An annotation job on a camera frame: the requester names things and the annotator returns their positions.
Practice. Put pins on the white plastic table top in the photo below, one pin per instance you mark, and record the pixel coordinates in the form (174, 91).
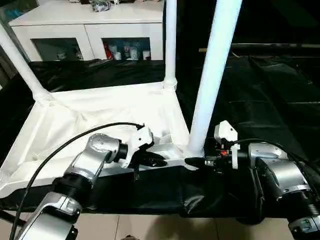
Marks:
(100, 110)

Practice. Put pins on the black mat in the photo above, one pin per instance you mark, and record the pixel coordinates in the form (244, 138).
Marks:
(262, 100)

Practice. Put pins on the white cup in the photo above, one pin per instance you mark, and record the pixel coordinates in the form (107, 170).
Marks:
(117, 55)
(146, 54)

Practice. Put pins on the dark metal bar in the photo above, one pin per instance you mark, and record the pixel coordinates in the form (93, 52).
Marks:
(275, 46)

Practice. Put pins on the black speaker with gold label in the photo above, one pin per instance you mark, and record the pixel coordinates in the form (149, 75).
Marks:
(190, 30)

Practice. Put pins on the white sideboard cabinet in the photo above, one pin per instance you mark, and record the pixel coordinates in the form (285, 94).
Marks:
(75, 20)

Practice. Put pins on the black white patterned bag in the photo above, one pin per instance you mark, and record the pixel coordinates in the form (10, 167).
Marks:
(101, 5)

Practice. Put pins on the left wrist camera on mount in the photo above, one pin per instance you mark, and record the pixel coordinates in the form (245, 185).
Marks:
(138, 140)

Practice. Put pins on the black table frame leg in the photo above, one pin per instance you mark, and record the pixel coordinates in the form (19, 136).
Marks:
(10, 217)

